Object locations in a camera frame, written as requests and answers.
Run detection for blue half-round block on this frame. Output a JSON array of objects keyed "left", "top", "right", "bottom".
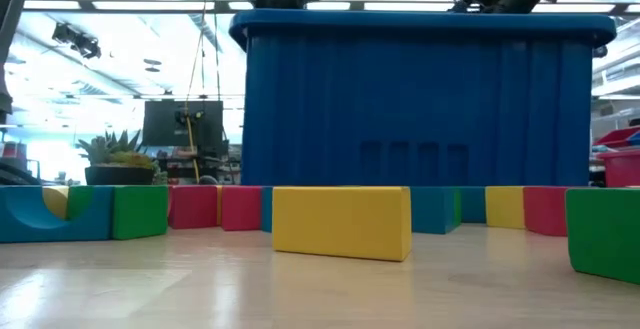
[{"left": 260, "top": 186, "right": 275, "bottom": 234}]

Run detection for blue cube block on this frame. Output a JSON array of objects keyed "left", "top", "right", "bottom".
[
  {"left": 459, "top": 186, "right": 487, "bottom": 224},
  {"left": 410, "top": 186, "right": 455, "bottom": 236}
]

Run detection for yellow cylinder block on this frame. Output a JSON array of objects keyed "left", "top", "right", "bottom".
[{"left": 42, "top": 186, "right": 70, "bottom": 220}]

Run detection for thin hanging cords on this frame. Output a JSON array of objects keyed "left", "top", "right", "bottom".
[{"left": 183, "top": 0, "right": 222, "bottom": 185}]

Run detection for red cube block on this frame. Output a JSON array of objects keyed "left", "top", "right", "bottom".
[{"left": 522, "top": 185, "right": 569, "bottom": 237}]

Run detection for overhead light bar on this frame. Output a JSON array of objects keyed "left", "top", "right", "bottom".
[{"left": 22, "top": 0, "right": 640, "bottom": 15}]

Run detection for black monitor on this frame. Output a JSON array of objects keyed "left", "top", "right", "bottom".
[{"left": 142, "top": 99, "right": 225, "bottom": 148}]

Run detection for red plastic crate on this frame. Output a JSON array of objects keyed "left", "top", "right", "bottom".
[{"left": 592, "top": 126, "right": 640, "bottom": 189}]

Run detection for potted succulent plant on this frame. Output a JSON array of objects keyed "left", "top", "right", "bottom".
[{"left": 75, "top": 128, "right": 162, "bottom": 187}]

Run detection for green arch block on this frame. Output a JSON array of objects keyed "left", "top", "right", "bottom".
[{"left": 67, "top": 185, "right": 169, "bottom": 241}]

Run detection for blue plastic bin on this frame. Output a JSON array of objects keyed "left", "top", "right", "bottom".
[{"left": 228, "top": 8, "right": 618, "bottom": 188}]

